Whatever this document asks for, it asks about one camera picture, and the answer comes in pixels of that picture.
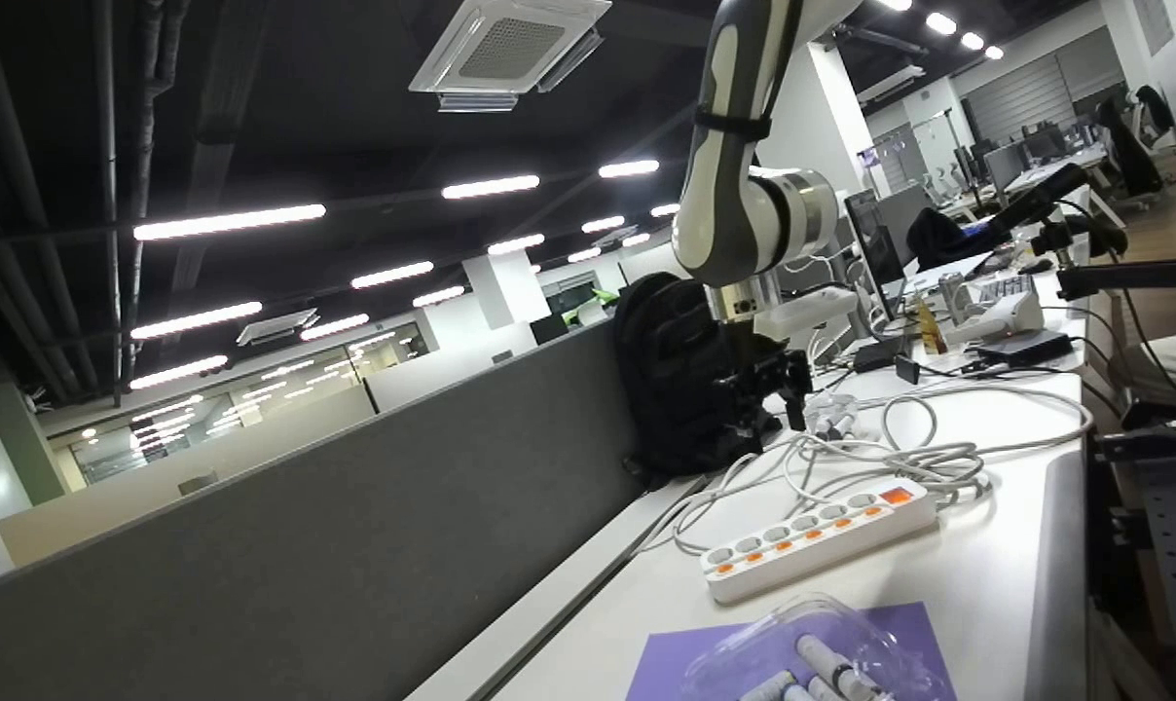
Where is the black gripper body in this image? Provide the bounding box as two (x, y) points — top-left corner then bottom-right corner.
(737, 325), (819, 410)

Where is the white six-socket power strip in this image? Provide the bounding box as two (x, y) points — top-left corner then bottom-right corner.
(697, 475), (942, 610)

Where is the black backpack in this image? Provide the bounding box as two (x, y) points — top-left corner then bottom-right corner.
(611, 269), (768, 480)

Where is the black computer monitor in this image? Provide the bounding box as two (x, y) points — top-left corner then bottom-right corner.
(840, 187), (911, 293)

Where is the black flat tablet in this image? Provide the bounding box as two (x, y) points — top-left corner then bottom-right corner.
(972, 329), (1076, 370)

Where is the long ceiling tube light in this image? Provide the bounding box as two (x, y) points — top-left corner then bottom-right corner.
(123, 296), (269, 345)
(130, 200), (330, 245)
(596, 157), (664, 183)
(436, 170), (545, 205)
(295, 308), (378, 345)
(483, 230), (552, 262)
(123, 349), (234, 393)
(345, 257), (441, 293)

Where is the perforated metal rack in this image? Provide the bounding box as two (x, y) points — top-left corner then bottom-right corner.
(1089, 423), (1176, 701)

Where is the ceiling air conditioner unit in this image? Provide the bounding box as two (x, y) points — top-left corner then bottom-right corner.
(405, 0), (614, 118)

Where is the grey desk partition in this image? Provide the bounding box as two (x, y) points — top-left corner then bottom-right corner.
(0, 321), (697, 701)

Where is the grey power strip cable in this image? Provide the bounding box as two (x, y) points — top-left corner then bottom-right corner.
(640, 370), (1099, 562)

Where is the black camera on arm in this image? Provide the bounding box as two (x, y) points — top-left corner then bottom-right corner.
(989, 161), (1176, 304)

